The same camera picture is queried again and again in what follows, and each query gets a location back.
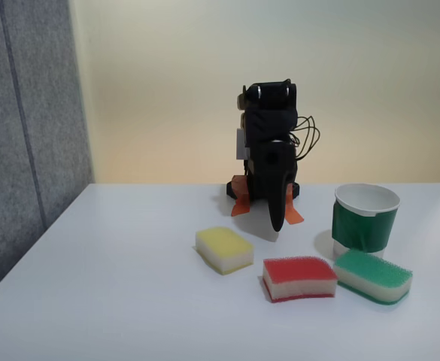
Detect yellow sponge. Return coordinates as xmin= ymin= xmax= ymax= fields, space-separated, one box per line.
xmin=195 ymin=226 xmax=255 ymax=276

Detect white cup with green band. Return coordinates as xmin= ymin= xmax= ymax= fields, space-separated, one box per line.
xmin=331 ymin=183 xmax=401 ymax=260

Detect orange tape strip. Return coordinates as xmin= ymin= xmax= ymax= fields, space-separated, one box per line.
xmin=229 ymin=174 xmax=251 ymax=218
xmin=284 ymin=194 xmax=305 ymax=226

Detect green sponge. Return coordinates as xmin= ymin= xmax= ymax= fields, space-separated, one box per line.
xmin=333 ymin=248 xmax=414 ymax=305

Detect red sponge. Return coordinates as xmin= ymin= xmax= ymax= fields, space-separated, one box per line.
xmin=262 ymin=256 xmax=338 ymax=304

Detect thin black cables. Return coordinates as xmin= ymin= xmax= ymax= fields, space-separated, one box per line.
xmin=293 ymin=115 xmax=321 ymax=162

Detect grey felt partition panel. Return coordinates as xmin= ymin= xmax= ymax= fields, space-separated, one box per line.
xmin=0 ymin=0 xmax=95 ymax=306

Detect grey plastic connector block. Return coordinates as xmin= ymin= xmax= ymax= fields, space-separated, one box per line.
xmin=235 ymin=127 xmax=251 ymax=160

